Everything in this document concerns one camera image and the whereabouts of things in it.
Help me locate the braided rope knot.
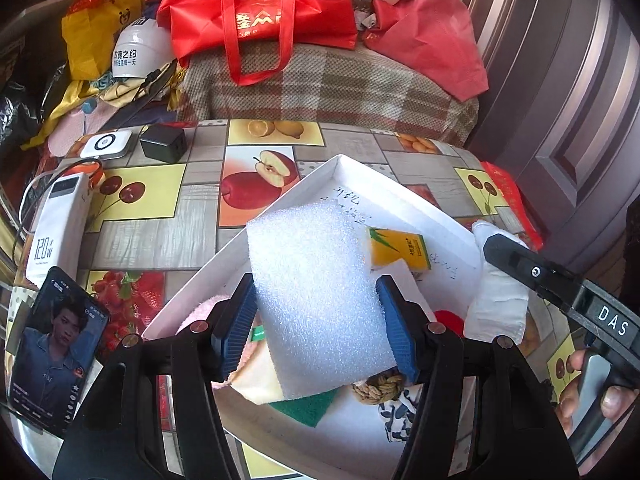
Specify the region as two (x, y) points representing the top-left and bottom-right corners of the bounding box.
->
(350, 371), (407, 407)

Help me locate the yellow plastic bag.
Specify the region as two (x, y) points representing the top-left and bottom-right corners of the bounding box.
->
(61, 0), (144, 82)

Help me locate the flat red gift bag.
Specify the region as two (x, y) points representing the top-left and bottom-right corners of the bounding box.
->
(480, 161), (545, 252)

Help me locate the black smartphone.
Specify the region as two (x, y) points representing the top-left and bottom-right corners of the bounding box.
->
(7, 266), (111, 440)

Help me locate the person's right hand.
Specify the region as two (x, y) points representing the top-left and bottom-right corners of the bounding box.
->
(556, 349), (640, 478)

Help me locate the white helmet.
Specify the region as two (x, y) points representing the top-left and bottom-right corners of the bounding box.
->
(111, 21), (174, 82)

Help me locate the white foam sheet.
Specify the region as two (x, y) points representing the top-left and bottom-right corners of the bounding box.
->
(246, 199), (410, 393)

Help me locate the pink red nonwoven bag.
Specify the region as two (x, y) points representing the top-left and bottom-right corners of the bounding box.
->
(362, 0), (490, 102)

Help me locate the plaid covered sofa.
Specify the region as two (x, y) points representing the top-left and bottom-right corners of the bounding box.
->
(177, 42), (480, 147)

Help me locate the black white patterned cloth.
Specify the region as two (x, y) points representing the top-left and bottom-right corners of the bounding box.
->
(377, 390), (427, 443)

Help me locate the black charger adapter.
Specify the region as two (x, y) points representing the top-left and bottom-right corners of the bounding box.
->
(139, 125), (189, 165)

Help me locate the white square wireless charger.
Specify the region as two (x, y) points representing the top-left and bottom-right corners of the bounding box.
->
(79, 128), (134, 160)

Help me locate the pink fluffy towel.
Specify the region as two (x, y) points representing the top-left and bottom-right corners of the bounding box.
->
(175, 291), (237, 337)

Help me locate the yellow green scouring sponge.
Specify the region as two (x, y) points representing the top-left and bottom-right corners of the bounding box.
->
(227, 342), (342, 428)

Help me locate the yellow tissue pack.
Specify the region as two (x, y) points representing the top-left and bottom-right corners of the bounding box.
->
(367, 226), (432, 274)

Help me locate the black plastic bag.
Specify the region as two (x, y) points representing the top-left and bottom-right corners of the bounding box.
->
(0, 50), (61, 161)

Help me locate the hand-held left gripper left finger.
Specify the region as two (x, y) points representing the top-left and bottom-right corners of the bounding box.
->
(52, 272), (258, 480)

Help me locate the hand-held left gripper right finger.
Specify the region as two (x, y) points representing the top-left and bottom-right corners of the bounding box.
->
(375, 275), (578, 480)

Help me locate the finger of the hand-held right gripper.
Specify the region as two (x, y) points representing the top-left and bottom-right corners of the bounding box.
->
(482, 233), (583, 313)

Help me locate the white power bank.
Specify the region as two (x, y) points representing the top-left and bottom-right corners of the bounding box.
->
(26, 174), (94, 289)

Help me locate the white cloth glove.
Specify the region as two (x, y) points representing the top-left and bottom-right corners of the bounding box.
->
(462, 219), (530, 345)

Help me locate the fruit print tablecloth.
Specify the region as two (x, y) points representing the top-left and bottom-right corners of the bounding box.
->
(5, 119), (581, 480)

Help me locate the grey panelled metal door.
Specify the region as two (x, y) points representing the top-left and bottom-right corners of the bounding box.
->
(462, 0), (640, 241)

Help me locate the red round plush cushion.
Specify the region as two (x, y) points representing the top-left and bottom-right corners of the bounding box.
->
(432, 310), (468, 337)

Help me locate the red tote bag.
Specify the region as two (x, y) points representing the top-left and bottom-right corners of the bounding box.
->
(157, 0), (359, 87)

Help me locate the shallow white cardboard box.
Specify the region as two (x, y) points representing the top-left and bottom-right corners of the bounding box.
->
(141, 154), (483, 466)

